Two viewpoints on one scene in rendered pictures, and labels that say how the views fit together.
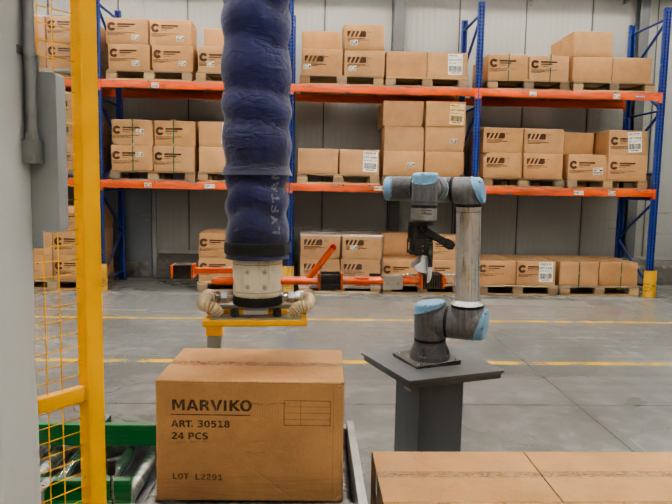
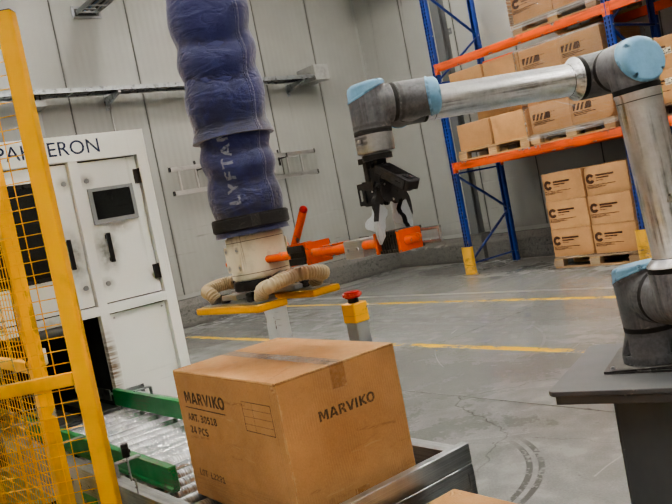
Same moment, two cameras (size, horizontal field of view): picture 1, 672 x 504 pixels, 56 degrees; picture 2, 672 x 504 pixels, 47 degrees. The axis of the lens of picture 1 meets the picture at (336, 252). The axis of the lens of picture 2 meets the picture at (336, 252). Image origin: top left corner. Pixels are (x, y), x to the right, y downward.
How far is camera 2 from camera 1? 1.98 m
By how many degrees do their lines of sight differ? 54
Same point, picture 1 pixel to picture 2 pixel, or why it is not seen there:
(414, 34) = not seen: outside the picture
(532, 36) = not seen: outside the picture
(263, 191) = (212, 158)
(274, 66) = (190, 13)
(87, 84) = (19, 104)
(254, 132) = (189, 95)
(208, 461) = (214, 461)
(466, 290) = (653, 240)
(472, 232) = (637, 137)
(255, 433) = (232, 436)
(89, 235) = (46, 237)
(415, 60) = not seen: outside the picture
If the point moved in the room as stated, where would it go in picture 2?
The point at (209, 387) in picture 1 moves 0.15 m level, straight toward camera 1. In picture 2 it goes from (198, 380) to (155, 396)
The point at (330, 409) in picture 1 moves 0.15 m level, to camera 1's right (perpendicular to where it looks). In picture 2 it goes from (271, 416) to (304, 423)
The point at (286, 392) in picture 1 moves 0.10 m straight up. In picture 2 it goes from (240, 391) to (232, 355)
